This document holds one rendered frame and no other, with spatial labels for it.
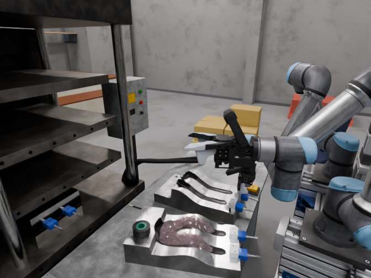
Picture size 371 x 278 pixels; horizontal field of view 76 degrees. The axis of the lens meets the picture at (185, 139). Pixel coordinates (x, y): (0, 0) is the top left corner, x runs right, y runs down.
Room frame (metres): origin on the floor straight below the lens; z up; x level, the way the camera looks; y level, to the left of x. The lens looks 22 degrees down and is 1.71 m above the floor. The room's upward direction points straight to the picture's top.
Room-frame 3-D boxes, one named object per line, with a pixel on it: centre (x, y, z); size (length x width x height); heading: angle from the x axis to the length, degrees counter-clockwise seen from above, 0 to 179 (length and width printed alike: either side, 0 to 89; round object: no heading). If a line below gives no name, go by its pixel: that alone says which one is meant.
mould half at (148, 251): (0.86, 0.00, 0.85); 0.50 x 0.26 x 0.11; 80
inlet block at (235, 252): (0.76, -0.26, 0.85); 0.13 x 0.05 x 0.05; 80
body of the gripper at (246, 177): (1.14, -0.34, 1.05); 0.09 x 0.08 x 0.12; 63
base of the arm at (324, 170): (1.12, -0.83, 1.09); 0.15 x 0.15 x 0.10
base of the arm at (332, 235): (0.70, -0.57, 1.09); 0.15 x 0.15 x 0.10
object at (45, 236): (1.09, 0.87, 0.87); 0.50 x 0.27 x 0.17; 63
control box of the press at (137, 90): (1.72, 0.44, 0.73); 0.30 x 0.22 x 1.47; 153
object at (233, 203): (1.04, -0.30, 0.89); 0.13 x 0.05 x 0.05; 63
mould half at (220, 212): (1.21, -0.09, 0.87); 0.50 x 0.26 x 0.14; 63
